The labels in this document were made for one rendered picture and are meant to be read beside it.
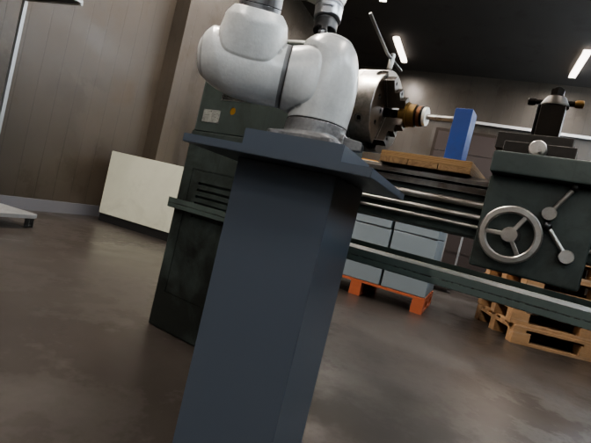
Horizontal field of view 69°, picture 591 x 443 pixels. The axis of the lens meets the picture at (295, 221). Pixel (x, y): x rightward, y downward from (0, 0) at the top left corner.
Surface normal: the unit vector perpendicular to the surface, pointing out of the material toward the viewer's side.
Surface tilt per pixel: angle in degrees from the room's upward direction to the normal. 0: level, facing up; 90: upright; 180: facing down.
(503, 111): 90
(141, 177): 90
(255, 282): 90
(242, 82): 128
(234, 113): 90
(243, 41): 107
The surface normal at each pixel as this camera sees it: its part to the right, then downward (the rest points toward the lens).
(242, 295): -0.37, -0.06
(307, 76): -0.02, 0.04
